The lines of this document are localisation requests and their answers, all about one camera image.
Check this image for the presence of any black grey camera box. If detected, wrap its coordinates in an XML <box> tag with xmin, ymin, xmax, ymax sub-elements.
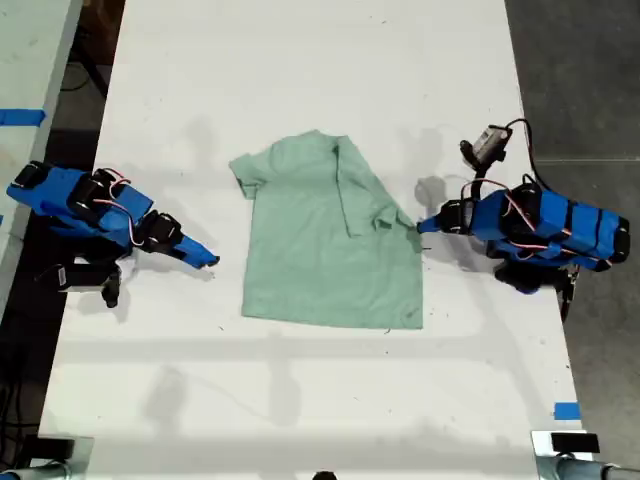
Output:
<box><xmin>472</xmin><ymin>124</ymin><xmax>512</xmax><ymax>164</ymax></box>
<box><xmin>56</xmin><ymin>263</ymin><xmax>109</xmax><ymax>294</ymax></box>

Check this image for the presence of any black camera cable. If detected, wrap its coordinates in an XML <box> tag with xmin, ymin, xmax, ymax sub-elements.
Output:
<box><xmin>503</xmin><ymin>117</ymin><xmax>546</xmax><ymax>187</ymax></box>
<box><xmin>33</xmin><ymin>262</ymin><xmax>64</xmax><ymax>284</ymax></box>

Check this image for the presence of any black camera stalk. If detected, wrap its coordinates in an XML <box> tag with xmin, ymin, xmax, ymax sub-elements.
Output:
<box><xmin>101</xmin><ymin>263</ymin><xmax>123</xmax><ymax>309</ymax></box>
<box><xmin>459</xmin><ymin>140</ymin><xmax>494</xmax><ymax>201</ymax></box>

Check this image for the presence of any long blue tape strip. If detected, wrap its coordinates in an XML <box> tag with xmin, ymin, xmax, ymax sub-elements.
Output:
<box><xmin>0</xmin><ymin>108</ymin><xmax>48</xmax><ymax>127</ymax></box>

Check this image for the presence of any black floor cable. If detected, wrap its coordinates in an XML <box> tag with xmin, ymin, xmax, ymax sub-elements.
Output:
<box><xmin>58</xmin><ymin>58</ymin><xmax>110</xmax><ymax>97</ymax></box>

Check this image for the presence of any pale green t-shirt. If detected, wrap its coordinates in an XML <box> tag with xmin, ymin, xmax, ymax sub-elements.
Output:
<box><xmin>228</xmin><ymin>129</ymin><xmax>426</xmax><ymax>332</ymax></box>

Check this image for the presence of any small black box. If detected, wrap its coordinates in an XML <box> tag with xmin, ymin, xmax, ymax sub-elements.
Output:
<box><xmin>550</xmin><ymin>432</ymin><xmax>601</xmax><ymax>455</ymax></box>
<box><xmin>35</xmin><ymin>436</ymin><xmax>77</xmax><ymax>462</ymax></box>

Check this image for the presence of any grey metal pole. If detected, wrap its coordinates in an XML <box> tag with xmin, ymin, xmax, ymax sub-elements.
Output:
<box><xmin>0</xmin><ymin>460</ymin><xmax>77</xmax><ymax>480</ymax></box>
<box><xmin>536</xmin><ymin>453</ymin><xmax>640</xmax><ymax>480</ymax></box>

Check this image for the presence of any short blue tape piece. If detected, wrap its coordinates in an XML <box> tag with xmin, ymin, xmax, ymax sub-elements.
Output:
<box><xmin>553</xmin><ymin>401</ymin><xmax>583</xmax><ymax>422</ymax></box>

